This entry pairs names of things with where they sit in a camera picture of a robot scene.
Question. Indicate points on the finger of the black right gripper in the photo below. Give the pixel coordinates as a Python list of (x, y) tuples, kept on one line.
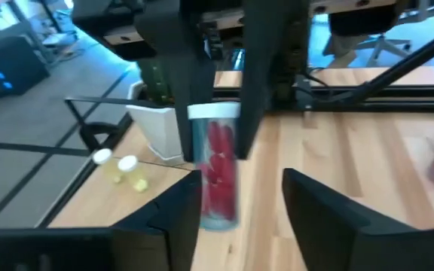
[(196, 67), (256, 75)]

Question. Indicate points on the white plant pot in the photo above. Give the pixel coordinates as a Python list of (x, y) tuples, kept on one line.
[(156, 130)]

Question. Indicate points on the yellow pill vial white cap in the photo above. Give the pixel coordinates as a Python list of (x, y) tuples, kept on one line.
[(134, 175), (106, 165)]

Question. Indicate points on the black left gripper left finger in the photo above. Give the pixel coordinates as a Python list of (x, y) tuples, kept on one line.
[(164, 241)]

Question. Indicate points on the grey office chair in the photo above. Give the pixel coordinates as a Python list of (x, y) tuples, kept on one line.
[(384, 49)]

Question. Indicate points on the teal vial magenta pills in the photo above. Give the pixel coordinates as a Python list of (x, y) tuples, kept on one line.
[(217, 165)]

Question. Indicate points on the black floor cabinet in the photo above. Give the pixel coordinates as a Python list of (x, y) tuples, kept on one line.
[(10, 67)]

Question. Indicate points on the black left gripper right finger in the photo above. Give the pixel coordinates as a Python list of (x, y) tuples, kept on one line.
[(326, 233)]

